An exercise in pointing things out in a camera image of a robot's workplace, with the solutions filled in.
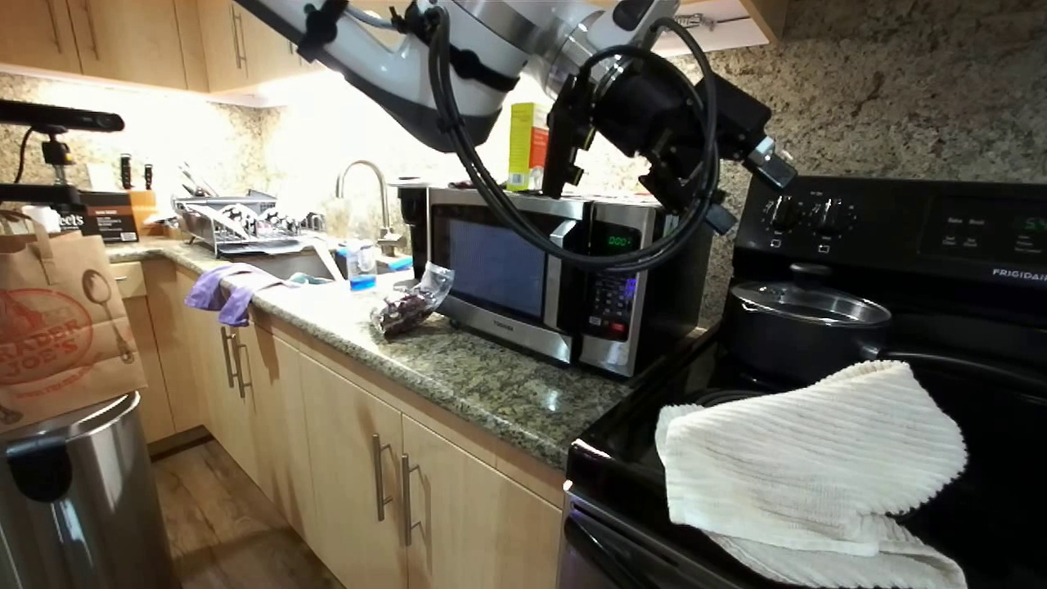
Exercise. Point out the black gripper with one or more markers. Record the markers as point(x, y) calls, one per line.
point(571, 117)

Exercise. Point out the white ribbed towel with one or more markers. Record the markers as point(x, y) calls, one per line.
point(807, 459)

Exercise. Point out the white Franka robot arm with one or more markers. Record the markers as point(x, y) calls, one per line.
point(404, 68)

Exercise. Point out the black electric stove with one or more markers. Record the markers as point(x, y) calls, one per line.
point(895, 232)

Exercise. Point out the yellow and green box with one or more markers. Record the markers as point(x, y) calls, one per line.
point(523, 142)

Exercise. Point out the stainless steel microwave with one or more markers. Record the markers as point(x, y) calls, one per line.
point(503, 265)

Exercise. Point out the chrome kitchen faucet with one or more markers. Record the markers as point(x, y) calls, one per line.
point(379, 190)

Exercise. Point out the clear bag with dark contents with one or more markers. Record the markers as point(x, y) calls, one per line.
point(411, 306)

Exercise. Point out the plastic water bottle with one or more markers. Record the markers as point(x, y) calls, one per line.
point(362, 265)

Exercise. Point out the dark cooking pot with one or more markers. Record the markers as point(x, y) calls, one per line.
point(797, 333)

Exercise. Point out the steel kitchen sink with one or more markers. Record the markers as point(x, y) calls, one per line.
point(297, 265)

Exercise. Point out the metal dish rack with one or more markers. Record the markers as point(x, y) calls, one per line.
point(239, 222)

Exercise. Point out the purple cloth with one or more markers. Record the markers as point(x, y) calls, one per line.
point(225, 296)

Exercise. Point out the wooden lower cabinets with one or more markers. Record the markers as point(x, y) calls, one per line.
point(328, 459)

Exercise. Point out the wooden cabinets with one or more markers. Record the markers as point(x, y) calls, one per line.
point(328, 459)
point(121, 38)

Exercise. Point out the wooden upper cabinets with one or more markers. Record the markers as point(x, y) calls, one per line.
point(121, 38)

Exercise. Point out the brown paper shopping bag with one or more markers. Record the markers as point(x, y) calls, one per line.
point(68, 316)

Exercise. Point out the stainless steel trash can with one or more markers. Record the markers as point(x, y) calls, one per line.
point(77, 502)

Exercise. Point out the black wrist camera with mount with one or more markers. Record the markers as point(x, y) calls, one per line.
point(667, 108)

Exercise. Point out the black camera on stand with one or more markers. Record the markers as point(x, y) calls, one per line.
point(55, 117)

